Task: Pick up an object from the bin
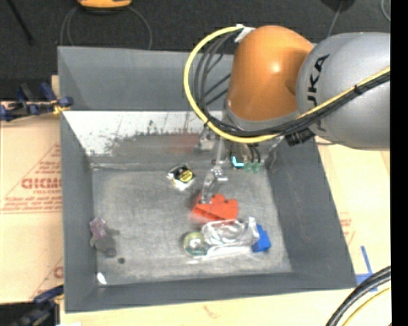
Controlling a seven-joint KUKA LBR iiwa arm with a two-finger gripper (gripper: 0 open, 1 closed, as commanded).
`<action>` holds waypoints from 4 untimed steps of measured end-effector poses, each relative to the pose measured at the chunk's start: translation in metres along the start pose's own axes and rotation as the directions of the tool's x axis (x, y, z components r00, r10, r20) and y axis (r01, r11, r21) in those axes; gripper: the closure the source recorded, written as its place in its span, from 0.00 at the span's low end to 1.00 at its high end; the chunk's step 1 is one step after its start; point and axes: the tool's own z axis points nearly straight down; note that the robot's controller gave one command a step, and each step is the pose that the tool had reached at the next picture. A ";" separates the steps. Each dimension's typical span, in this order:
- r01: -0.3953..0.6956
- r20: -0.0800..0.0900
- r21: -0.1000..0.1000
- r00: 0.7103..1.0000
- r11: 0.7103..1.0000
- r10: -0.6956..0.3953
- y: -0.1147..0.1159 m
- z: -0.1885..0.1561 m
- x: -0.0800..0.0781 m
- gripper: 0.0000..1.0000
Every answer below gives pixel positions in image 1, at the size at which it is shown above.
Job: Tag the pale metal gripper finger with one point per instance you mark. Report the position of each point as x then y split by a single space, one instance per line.
221 180
206 187

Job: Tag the orange-red toy brick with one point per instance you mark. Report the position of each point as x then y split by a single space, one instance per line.
221 209

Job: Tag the yellow and black tape measure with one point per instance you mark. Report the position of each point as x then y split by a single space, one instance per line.
181 177

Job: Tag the clear crinkled plastic packet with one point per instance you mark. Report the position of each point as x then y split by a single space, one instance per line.
228 236

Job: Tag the green and white round roll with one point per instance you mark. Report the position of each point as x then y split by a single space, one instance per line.
194 243

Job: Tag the grey metal bin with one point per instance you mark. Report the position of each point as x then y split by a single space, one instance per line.
149 209

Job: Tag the blue toy brick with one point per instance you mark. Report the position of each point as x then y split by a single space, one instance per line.
262 241

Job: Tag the purple toy figure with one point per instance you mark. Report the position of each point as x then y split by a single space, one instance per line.
101 236

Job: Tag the small white scrap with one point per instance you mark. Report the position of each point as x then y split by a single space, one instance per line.
101 278

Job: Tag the brown cardboard board red print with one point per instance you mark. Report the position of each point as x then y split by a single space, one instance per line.
27 155

